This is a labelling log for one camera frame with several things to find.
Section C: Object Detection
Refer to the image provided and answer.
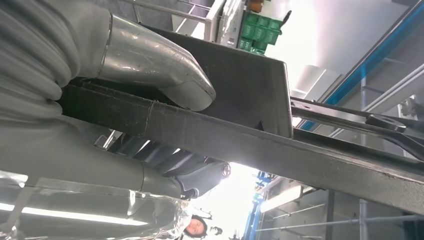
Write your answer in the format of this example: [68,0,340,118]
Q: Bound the green storage boxes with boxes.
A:
[237,9,285,56]

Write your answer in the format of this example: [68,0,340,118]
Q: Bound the blue steel beam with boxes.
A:
[299,0,424,132]

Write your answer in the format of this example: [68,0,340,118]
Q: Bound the fluorescent tube light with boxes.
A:
[259,185,314,214]

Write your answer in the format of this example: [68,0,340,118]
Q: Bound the white metal frame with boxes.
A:
[119,0,248,47]

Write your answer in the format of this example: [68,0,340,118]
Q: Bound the person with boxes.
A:
[183,214,210,240]

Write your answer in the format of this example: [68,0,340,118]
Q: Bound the silver metal workbench frame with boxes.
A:
[255,62,424,240]

